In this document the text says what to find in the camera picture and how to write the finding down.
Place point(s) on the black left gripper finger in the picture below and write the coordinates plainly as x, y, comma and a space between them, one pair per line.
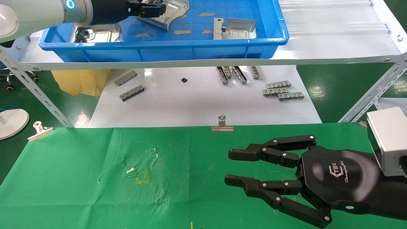
133, 3
152, 11

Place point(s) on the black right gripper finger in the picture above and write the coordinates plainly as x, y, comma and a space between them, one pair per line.
254, 186
273, 151

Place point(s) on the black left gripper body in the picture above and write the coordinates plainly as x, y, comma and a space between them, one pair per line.
108, 11

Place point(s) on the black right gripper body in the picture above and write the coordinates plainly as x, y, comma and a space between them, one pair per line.
337, 178

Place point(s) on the stamped sheet metal part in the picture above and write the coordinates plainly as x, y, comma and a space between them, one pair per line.
173, 12
235, 30
98, 35

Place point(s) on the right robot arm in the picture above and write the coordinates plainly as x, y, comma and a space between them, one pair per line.
394, 197

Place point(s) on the blue plastic bin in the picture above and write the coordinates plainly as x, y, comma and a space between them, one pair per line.
165, 47

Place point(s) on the silver binder clip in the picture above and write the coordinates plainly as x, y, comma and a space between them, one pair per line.
39, 133
222, 128

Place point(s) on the small brass fitting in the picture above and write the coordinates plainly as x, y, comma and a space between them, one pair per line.
363, 124

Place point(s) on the yellow woven sack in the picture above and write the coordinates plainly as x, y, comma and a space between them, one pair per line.
79, 82

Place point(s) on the white slotted angle strut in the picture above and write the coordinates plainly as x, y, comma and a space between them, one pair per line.
372, 93
35, 90

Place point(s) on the chair base with casters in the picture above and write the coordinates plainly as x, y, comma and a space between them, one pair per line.
10, 88

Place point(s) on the small white scrap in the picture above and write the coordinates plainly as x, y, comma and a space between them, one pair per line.
130, 170

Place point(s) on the green cloth mat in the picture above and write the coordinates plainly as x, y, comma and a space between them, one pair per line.
127, 197

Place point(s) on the white metal shelf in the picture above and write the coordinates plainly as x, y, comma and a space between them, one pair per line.
334, 38

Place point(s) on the white round stand base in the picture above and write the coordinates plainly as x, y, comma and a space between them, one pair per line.
14, 122

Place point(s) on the grey notched metal bracket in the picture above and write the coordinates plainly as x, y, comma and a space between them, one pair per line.
278, 84
221, 76
291, 96
125, 78
255, 72
132, 93
273, 92
239, 75
228, 72

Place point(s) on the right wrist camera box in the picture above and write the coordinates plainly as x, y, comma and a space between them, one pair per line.
389, 140

